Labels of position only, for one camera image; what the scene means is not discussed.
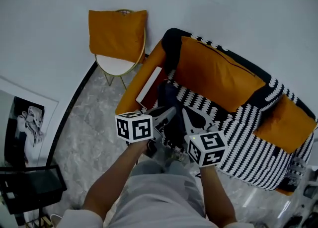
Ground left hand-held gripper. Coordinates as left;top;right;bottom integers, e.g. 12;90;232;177
115;106;177;158

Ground person's white shirt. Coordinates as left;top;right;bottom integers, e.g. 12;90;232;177
57;209;254;228

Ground person's right forearm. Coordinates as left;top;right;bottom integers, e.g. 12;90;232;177
200;164;238;225

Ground person's left forearm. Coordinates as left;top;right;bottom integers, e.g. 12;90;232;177
81;140;150;220

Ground black white striped blanket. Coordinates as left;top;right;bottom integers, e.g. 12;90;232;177
161;27;316;192

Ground dark garment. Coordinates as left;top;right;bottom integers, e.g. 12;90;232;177
156;80;189;154

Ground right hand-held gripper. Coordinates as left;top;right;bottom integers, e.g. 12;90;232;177
182;107;228;168

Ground orange sofa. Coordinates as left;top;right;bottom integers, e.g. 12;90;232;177
115;27;318;197

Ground black side table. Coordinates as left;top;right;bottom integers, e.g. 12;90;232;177
0;164;68;223

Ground gold frame white seat chair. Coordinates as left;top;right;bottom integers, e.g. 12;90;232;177
94;8;147;91

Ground grey patterned cloth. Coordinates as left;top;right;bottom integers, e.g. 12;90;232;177
285;157;307;191

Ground orange square cushion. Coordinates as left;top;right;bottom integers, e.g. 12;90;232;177
88;9;148;64
175;36;266;113
253;94;318;154

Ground white framed picture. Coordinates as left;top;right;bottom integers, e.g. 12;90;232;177
0;75;60;168

